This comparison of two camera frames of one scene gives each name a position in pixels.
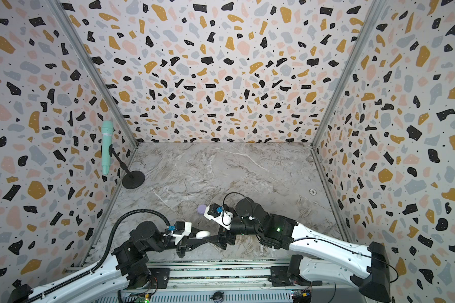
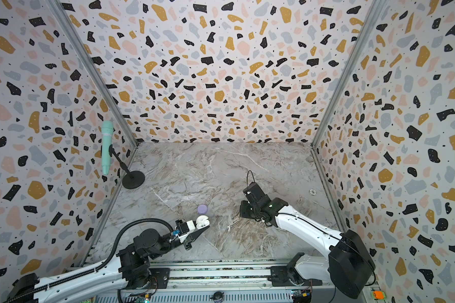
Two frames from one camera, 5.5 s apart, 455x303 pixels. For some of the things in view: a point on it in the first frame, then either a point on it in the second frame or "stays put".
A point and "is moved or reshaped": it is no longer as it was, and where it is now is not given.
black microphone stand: x=134 y=179 stays put
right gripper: x=230 y=230 -> x=248 y=208
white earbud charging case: x=201 y=234 is moved or reshaped
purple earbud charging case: x=201 y=209 stays put
